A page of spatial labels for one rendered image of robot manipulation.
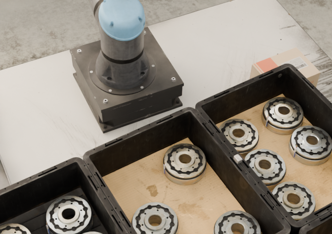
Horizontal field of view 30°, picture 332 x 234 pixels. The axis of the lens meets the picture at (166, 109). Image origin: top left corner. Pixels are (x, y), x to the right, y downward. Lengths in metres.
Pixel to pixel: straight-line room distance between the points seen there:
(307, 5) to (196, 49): 1.43
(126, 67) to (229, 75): 0.38
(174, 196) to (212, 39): 0.70
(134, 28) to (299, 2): 1.85
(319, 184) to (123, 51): 0.60
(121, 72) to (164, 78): 0.14
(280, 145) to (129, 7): 0.52
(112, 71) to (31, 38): 1.45
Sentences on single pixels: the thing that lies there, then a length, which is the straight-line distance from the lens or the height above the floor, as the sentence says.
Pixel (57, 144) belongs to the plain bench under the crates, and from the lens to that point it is 1.74.
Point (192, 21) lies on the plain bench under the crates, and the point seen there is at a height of 0.70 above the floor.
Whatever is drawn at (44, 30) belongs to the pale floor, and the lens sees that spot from 3.12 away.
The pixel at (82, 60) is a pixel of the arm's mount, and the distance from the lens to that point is 1.79.
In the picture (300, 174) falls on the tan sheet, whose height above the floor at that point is 0.83.
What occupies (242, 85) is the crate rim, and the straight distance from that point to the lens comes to 1.56.
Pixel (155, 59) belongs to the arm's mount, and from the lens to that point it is 1.79.
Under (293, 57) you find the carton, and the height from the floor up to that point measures 0.77.
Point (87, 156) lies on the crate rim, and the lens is 1.41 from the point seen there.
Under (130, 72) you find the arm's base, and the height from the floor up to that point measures 0.86.
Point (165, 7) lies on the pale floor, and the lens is 3.22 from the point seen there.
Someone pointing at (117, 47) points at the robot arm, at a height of 0.95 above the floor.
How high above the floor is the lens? 2.06
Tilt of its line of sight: 49 degrees down
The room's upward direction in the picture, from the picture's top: 1 degrees clockwise
